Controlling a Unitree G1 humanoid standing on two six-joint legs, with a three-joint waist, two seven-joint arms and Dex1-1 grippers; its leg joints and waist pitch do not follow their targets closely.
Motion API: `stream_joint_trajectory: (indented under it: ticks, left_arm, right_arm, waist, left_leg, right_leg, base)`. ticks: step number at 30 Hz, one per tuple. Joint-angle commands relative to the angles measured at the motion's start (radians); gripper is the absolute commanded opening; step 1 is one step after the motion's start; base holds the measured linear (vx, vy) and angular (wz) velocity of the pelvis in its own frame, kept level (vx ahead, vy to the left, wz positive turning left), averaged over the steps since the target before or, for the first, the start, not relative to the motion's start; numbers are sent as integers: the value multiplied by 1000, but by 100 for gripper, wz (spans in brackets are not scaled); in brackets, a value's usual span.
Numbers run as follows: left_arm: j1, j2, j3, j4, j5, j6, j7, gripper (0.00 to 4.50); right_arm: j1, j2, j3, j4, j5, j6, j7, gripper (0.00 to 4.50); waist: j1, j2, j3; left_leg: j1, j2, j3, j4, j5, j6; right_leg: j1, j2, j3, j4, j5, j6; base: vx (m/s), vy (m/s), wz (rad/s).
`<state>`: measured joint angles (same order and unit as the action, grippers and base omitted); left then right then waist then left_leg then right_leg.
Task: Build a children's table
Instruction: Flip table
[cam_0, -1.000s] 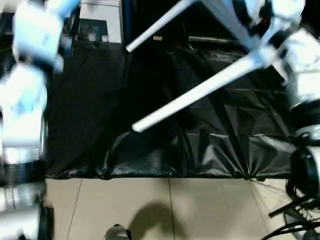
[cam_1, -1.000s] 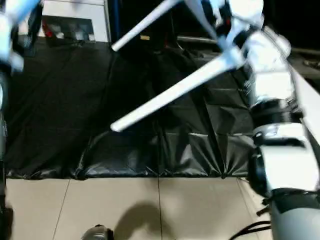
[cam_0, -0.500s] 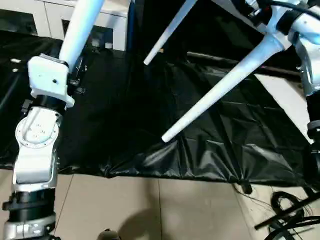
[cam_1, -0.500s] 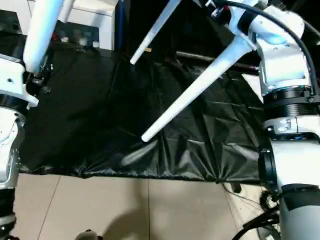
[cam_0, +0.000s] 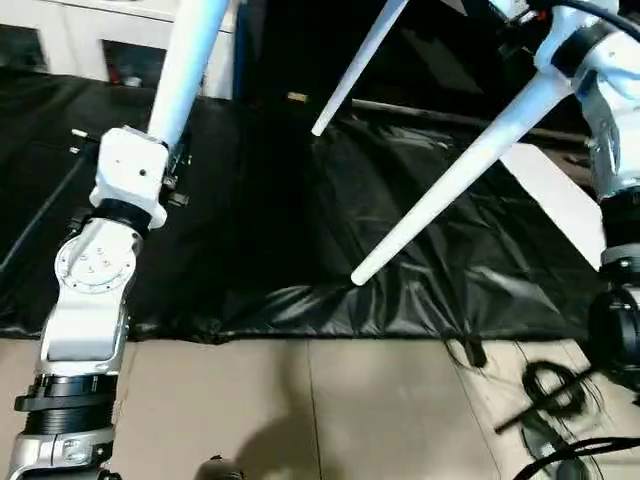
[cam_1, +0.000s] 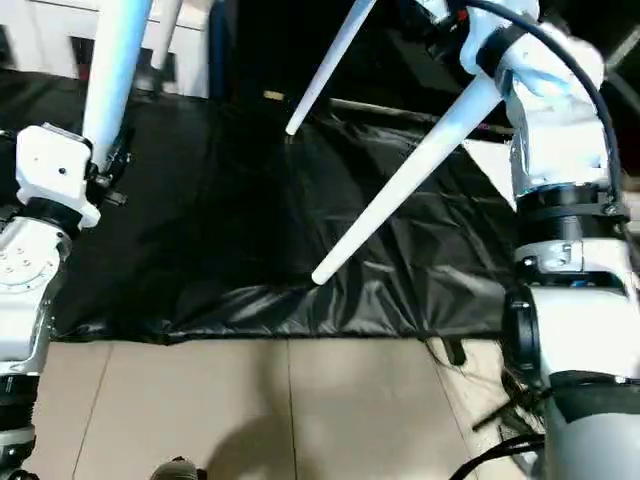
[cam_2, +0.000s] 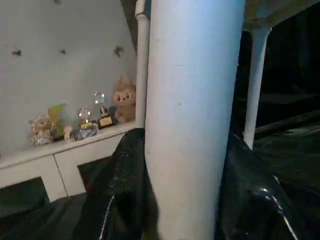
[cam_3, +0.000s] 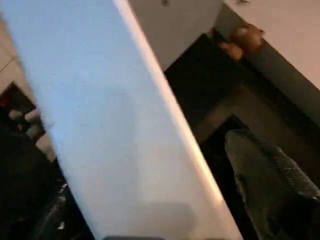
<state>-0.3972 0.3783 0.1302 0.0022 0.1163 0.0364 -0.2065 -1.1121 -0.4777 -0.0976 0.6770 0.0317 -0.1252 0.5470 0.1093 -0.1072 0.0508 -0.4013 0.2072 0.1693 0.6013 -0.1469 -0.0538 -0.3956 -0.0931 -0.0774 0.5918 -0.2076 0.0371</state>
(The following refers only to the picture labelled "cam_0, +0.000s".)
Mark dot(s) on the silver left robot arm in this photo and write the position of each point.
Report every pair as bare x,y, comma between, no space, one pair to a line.
90,300

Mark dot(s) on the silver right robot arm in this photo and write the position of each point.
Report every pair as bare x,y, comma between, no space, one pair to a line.
615,140

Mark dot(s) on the black plastic mat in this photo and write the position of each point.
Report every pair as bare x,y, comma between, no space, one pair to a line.
260,230

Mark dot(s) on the small tan label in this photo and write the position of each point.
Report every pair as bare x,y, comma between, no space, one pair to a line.
297,97

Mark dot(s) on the flat white board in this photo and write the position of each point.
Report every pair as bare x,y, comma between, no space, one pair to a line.
560,200

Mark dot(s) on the white cabinet with glass doors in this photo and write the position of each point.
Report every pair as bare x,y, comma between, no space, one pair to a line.
75,30

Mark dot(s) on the large black screen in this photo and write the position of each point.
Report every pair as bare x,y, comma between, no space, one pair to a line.
300,40

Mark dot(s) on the grey left robot foot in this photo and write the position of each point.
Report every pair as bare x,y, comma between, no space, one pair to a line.
220,470

